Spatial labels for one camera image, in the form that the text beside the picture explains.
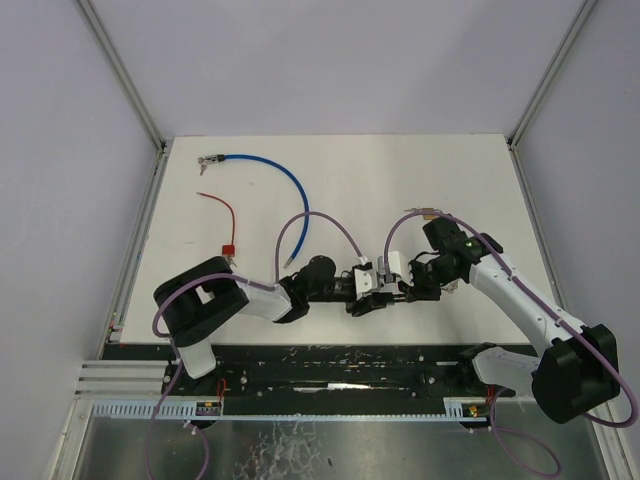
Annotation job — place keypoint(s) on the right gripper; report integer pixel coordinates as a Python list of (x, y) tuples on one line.
[(407, 288)]

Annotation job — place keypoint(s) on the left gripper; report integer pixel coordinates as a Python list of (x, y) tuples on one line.
[(357, 302)]

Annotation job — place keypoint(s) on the black padlock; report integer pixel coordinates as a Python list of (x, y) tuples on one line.
[(380, 300)]

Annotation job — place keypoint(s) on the silver keys of long padlock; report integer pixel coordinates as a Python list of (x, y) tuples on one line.
[(450, 287)]

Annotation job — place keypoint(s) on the small brass padlock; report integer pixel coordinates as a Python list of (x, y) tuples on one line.
[(431, 213)]

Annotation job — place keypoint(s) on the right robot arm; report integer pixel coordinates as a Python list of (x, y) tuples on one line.
[(574, 368)]

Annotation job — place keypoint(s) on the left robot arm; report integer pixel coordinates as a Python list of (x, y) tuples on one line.
[(196, 303)]

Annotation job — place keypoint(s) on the keys of red padlock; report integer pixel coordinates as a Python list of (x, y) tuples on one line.
[(231, 259)]

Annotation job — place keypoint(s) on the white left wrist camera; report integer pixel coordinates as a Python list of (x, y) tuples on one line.
[(365, 279)]

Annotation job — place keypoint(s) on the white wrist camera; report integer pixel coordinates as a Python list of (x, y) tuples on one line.
[(365, 279), (394, 268)]

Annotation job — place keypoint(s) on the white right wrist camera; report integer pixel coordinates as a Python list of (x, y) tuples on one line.
[(394, 268)]

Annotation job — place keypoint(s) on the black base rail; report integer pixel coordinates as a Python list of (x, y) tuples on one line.
[(420, 370)]

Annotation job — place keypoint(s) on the blue cable lock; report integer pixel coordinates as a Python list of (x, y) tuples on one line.
[(218, 158)]

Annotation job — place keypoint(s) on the keys of blue cable lock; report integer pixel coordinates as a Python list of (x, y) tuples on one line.
[(203, 164)]

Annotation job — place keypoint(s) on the right aluminium frame post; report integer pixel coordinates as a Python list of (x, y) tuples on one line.
[(560, 56)]

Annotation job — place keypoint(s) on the aluminium frame post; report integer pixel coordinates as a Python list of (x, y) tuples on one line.
[(560, 56), (114, 60)]

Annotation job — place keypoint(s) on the left aluminium frame post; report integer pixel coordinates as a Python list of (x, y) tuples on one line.
[(114, 60)]

